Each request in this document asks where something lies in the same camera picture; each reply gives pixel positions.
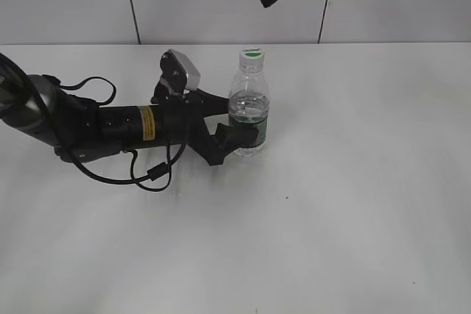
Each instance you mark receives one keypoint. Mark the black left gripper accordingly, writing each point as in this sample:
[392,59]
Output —
[183,121]

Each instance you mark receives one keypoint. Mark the clear Cestbon water bottle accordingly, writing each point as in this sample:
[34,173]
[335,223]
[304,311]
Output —
[248,105]

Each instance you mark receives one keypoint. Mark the white green bottle cap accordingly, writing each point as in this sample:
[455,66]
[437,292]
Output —
[253,57]

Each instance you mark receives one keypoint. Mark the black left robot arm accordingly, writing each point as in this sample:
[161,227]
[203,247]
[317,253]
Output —
[82,128]

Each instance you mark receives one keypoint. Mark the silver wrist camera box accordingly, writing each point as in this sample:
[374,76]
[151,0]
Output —
[178,73]

